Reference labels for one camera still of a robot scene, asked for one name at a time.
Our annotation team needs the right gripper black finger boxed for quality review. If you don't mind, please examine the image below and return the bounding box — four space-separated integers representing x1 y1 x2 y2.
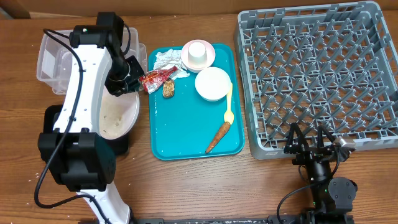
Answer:
284 123 309 154
316 124 337 152

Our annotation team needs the white round plate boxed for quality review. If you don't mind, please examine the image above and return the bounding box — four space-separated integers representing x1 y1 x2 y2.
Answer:
99 88 140 140

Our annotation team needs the brown meat patty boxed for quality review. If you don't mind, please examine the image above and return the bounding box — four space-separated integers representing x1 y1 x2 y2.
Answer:
162 79 175 98

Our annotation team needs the brown carrot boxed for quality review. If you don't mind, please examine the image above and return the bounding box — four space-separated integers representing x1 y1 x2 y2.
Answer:
205 122 231 154

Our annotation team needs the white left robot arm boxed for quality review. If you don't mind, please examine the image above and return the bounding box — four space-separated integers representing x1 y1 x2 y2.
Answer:
38 12 144 223

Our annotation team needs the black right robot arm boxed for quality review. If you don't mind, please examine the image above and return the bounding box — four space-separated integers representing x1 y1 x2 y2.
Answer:
276 123 358 224

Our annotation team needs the red snack wrapper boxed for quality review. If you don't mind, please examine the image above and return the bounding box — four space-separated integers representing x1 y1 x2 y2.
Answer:
139 66 177 94

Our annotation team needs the crumpled white tissue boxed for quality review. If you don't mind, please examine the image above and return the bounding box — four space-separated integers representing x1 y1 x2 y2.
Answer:
153 49 190 80

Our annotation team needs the black plastic tray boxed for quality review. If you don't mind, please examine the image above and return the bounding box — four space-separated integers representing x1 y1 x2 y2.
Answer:
43 105 129 156

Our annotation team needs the grey dish rack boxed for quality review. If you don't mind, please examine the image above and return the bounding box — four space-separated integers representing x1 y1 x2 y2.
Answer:
235 1 397 159

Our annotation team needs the teal serving tray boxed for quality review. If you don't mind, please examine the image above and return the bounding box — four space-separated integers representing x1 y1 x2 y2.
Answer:
149 44 245 161

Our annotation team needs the yellow plastic spoon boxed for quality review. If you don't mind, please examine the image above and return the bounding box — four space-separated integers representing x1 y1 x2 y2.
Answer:
224 84 234 124

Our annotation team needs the white upturned cup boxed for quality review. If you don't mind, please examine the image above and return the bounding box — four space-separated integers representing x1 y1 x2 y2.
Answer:
188 42 206 63

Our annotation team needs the clear plastic storage bin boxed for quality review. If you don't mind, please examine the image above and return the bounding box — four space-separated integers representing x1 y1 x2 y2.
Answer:
37 27 147 95

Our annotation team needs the white bowl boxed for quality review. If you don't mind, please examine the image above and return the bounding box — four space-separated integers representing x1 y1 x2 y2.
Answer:
195 67 232 101

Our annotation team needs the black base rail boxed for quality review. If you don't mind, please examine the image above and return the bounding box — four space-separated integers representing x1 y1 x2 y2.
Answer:
130 215 314 224

